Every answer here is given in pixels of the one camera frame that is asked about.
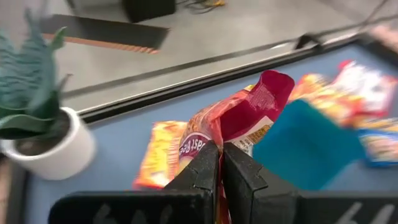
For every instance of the green plant in white pot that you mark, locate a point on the green plant in white pot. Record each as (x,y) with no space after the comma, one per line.
(62,149)

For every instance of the blue soy sauce ramen pack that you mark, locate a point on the blue soy sauce ramen pack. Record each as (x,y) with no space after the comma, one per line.
(381,146)

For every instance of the teal plastic bin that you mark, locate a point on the teal plastic bin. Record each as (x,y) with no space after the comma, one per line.
(304,146)

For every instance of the red beef ramen pack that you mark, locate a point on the red beef ramen pack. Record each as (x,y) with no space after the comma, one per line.
(248,109)

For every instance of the black box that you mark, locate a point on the black box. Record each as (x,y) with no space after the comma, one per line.
(149,9)

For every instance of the yellow ramen packets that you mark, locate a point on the yellow ramen packets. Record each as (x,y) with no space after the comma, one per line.
(158,152)

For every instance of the black table frame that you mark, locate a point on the black table frame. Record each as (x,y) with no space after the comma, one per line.
(186,88)

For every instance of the black hazard-striped floor mat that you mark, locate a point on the black hazard-striped floor mat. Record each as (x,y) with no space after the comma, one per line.
(109,32)

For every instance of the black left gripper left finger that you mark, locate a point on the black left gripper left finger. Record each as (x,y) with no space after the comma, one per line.
(192,199)

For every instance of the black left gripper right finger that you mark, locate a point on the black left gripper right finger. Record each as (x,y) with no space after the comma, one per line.
(248,199)

